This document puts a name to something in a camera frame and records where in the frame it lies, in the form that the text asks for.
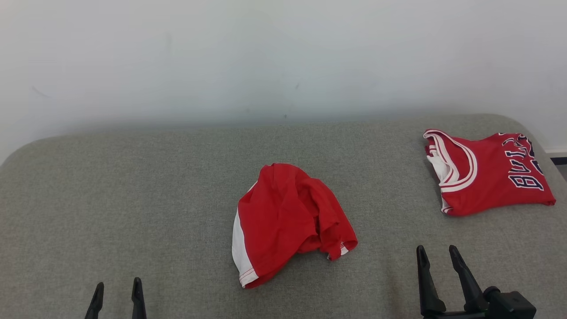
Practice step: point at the grey fabric sofa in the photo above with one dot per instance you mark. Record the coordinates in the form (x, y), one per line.
(155, 199)

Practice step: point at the red shorts with white stripe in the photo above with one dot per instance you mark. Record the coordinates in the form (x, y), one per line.
(283, 217)

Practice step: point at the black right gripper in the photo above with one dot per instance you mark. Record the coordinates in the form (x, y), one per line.
(509, 308)

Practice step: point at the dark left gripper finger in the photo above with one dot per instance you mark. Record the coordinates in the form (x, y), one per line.
(96, 305)
(138, 301)

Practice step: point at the white and black wall skirting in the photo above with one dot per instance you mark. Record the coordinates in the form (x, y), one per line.
(557, 153)

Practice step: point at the red Bulls basketball jersey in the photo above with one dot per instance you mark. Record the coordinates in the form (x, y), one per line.
(491, 181)

